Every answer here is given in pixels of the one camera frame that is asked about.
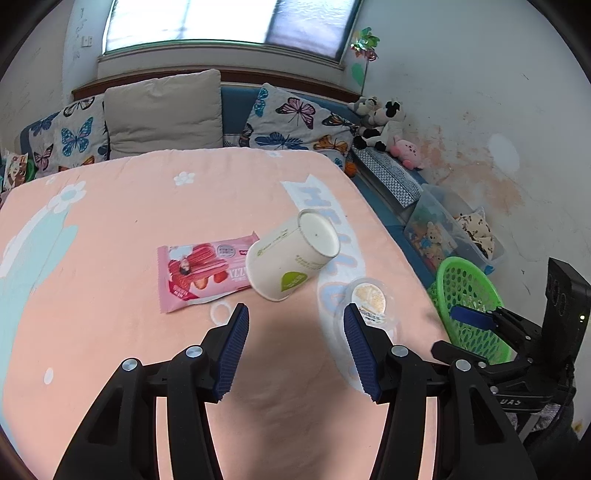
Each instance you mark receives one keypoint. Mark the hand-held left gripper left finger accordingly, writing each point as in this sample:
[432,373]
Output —
[233,346]

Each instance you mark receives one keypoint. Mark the clear plastic storage box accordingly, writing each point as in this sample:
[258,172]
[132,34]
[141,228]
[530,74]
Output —
[425,217]

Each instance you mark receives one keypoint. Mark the beige pillow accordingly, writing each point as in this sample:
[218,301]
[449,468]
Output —
[161,115]

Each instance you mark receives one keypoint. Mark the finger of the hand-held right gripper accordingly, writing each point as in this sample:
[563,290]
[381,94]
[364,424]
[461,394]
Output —
[466,314]
[448,350]

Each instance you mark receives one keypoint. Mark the small butterfly-print pillow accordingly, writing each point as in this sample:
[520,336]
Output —
[69,134]

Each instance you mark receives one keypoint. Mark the white paper cup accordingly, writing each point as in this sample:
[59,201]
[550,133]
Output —
[277,258]

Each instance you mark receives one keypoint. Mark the cream bear-print cloth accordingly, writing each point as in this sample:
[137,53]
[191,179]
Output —
[475,230]

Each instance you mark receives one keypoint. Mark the colourful pinwheel toy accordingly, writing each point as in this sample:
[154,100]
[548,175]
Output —
[364,44]

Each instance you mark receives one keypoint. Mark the pink round plush toy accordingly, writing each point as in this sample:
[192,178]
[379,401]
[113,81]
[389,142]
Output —
[408,150]

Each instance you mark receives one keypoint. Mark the pink snack wrapper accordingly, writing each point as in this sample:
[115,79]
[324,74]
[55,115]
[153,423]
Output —
[194,272]

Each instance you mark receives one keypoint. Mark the black and white cow plush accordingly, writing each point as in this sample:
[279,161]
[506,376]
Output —
[388,120]

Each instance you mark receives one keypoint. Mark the small orange ball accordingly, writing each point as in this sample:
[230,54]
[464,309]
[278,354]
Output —
[352,170]

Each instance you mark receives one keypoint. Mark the large butterfly-print pillow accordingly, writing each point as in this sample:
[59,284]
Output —
[295,120]

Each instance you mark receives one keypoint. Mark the brown wooden ledge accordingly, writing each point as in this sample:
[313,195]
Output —
[138,82]

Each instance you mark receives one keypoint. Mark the teddy bear toy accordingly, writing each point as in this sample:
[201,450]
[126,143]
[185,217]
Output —
[434,235]

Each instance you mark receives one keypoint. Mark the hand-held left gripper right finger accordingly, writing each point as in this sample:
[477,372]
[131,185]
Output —
[360,350]

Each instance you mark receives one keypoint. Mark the green plastic mesh basket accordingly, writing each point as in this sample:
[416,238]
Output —
[441,300]

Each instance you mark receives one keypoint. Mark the black and white patterned cloth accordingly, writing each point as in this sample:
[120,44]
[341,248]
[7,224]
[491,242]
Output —
[392,177]

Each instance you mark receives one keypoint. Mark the illustrated picture book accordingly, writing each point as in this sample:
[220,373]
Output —
[14,170]

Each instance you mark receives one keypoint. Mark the window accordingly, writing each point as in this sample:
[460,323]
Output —
[207,23]

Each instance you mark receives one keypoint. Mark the person's right forearm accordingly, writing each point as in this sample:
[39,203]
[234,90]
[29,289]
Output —
[558,447]

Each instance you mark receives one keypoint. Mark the grey plush toy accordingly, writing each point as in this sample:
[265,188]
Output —
[364,105]

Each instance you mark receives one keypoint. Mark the clear round pastry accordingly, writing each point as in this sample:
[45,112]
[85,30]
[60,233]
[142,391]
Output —
[369,295]

